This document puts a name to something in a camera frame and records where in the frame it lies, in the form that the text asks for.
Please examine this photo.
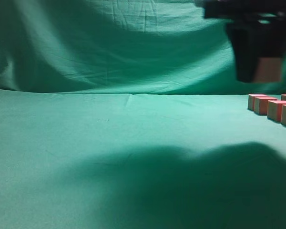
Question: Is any pink cube third row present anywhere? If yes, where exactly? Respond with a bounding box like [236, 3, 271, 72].
[267, 100, 286, 122]

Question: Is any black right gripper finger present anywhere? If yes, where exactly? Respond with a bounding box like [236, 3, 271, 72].
[258, 22, 286, 58]
[225, 22, 258, 83]

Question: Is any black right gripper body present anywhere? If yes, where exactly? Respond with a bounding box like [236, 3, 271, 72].
[194, 0, 286, 29]

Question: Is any pink cube second row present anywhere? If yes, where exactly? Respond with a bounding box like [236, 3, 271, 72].
[254, 96, 277, 115]

